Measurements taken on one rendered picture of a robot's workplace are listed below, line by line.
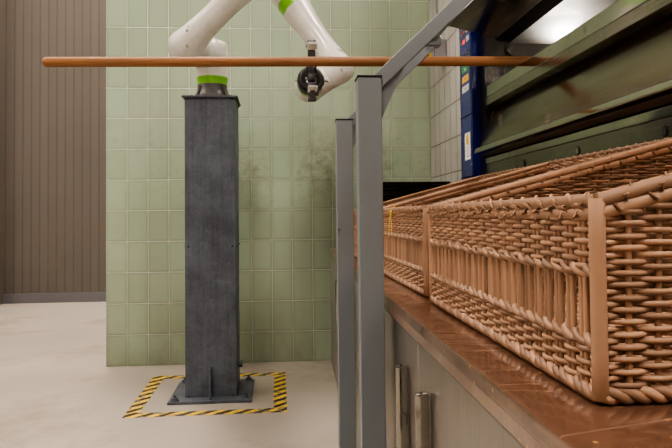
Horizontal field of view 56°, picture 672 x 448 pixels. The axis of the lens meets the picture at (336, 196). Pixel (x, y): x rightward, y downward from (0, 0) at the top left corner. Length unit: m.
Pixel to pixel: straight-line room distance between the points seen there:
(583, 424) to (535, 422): 0.03
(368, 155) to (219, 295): 1.60
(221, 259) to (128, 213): 0.81
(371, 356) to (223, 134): 1.64
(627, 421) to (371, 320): 0.64
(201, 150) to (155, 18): 0.98
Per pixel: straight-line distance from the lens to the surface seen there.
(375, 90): 1.07
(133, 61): 2.02
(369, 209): 1.05
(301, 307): 3.18
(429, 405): 0.83
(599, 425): 0.47
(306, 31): 2.43
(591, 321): 0.50
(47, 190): 5.93
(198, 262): 2.57
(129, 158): 3.25
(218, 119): 2.58
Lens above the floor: 0.72
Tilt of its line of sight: 2 degrees up
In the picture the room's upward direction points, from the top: 1 degrees counter-clockwise
